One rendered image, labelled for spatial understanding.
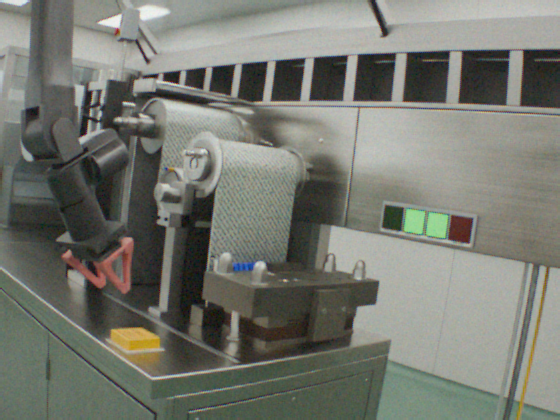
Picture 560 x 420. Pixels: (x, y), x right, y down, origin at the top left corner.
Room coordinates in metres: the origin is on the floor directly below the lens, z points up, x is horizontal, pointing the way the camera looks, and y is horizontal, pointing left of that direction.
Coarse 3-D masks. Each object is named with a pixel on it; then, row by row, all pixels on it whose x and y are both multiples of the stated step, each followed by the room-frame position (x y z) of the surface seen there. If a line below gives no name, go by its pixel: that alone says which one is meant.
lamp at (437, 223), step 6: (432, 216) 1.24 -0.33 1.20; (438, 216) 1.23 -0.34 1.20; (444, 216) 1.22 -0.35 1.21; (432, 222) 1.24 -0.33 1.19; (438, 222) 1.23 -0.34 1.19; (444, 222) 1.22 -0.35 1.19; (432, 228) 1.24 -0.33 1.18; (438, 228) 1.23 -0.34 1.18; (444, 228) 1.22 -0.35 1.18; (426, 234) 1.25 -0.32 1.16; (432, 234) 1.24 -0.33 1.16; (438, 234) 1.22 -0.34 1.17; (444, 234) 1.21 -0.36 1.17
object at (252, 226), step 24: (216, 192) 1.26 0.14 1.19; (240, 192) 1.31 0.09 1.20; (264, 192) 1.36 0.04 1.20; (216, 216) 1.27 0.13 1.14; (240, 216) 1.31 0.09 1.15; (264, 216) 1.36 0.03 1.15; (288, 216) 1.42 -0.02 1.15; (216, 240) 1.27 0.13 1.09; (240, 240) 1.32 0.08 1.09; (264, 240) 1.37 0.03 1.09; (288, 240) 1.43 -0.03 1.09
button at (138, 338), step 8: (136, 328) 1.06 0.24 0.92; (112, 336) 1.03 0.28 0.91; (120, 336) 1.00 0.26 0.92; (128, 336) 1.00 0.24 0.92; (136, 336) 1.01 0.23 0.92; (144, 336) 1.02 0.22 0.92; (152, 336) 1.03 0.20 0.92; (120, 344) 1.00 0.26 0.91; (128, 344) 0.98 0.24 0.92; (136, 344) 0.99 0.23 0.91; (144, 344) 1.01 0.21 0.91; (152, 344) 1.02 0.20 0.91
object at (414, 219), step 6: (408, 210) 1.29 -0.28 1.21; (414, 210) 1.28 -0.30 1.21; (408, 216) 1.29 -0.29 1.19; (414, 216) 1.27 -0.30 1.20; (420, 216) 1.26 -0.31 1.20; (408, 222) 1.28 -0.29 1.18; (414, 222) 1.27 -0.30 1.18; (420, 222) 1.26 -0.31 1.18; (408, 228) 1.28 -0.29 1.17; (414, 228) 1.27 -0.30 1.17; (420, 228) 1.26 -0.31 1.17
